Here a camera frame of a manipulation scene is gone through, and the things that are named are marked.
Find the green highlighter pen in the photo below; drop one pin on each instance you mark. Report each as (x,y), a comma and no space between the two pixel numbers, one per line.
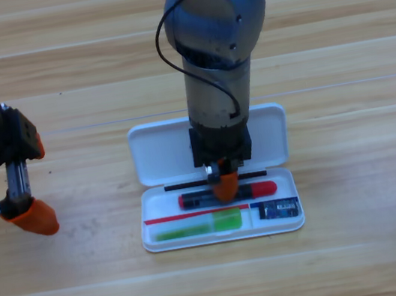
(227,220)

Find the black marker with red cap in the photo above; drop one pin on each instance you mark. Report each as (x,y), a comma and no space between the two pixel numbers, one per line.
(262,188)

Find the dark blue eraser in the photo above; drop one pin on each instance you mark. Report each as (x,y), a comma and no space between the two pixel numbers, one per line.
(280,209)

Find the white Unitree pencil case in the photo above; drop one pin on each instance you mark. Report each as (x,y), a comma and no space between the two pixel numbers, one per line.
(157,154)

